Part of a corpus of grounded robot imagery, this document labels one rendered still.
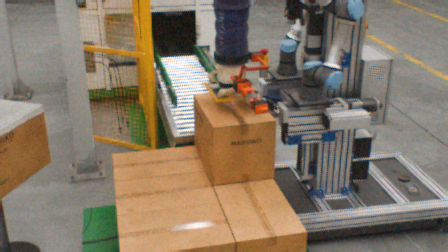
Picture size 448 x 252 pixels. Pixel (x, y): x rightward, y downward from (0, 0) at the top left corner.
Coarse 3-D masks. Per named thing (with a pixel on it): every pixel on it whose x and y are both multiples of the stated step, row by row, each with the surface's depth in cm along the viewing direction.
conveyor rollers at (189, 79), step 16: (176, 64) 570; (192, 64) 572; (160, 80) 524; (176, 80) 523; (192, 80) 523; (208, 80) 526; (192, 96) 481; (176, 112) 446; (192, 112) 447; (192, 128) 417
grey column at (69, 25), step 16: (64, 0) 402; (64, 16) 407; (64, 32) 411; (80, 32) 415; (64, 48) 416; (80, 48) 419; (64, 64) 421; (80, 64) 423; (80, 80) 428; (80, 96) 434; (80, 112) 439; (80, 128) 444; (80, 144) 449; (80, 160) 455; (80, 176) 456; (96, 176) 456
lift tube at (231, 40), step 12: (216, 12) 322; (228, 12) 317; (240, 12) 318; (216, 24) 326; (228, 24) 320; (240, 24) 322; (216, 36) 330; (228, 36) 322; (240, 36) 324; (216, 48) 331; (228, 48) 325; (240, 48) 327
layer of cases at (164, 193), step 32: (128, 160) 368; (160, 160) 368; (192, 160) 368; (128, 192) 329; (160, 192) 329; (192, 192) 329; (224, 192) 329; (256, 192) 328; (128, 224) 298; (160, 224) 298; (192, 224) 297; (224, 224) 297; (256, 224) 297; (288, 224) 297
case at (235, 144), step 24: (240, 96) 368; (216, 120) 330; (240, 120) 330; (264, 120) 330; (216, 144) 325; (240, 144) 329; (264, 144) 334; (216, 168) 331; (240, 168) 336; (264, 168) 340
